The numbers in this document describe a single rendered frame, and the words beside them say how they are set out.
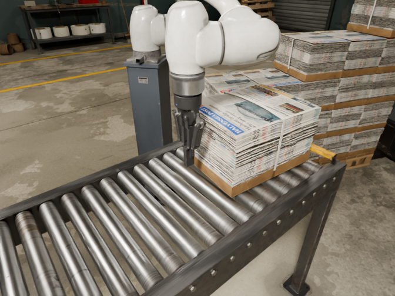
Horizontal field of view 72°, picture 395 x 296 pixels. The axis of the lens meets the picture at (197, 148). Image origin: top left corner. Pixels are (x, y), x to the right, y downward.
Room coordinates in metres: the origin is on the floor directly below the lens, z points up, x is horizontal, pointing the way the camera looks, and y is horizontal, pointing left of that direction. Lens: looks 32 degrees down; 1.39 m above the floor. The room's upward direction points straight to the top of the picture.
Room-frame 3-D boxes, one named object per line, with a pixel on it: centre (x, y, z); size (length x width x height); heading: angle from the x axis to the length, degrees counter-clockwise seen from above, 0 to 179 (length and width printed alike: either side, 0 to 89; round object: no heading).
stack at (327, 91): (1.86, -0.63, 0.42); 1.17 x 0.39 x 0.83; 108
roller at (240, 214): (0.74, -0.02, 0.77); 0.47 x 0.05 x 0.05; 39
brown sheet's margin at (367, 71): (1.99, -1.04, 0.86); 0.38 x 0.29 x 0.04; 19
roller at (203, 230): (0.66, 0.08, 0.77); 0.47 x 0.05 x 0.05; 39
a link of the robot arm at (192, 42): (0.70, 0.01, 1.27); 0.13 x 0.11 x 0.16; 104
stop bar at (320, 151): (1.03, -0.39, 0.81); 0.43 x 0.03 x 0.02; 39
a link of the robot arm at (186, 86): (0.69, 0.03, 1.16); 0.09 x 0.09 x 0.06
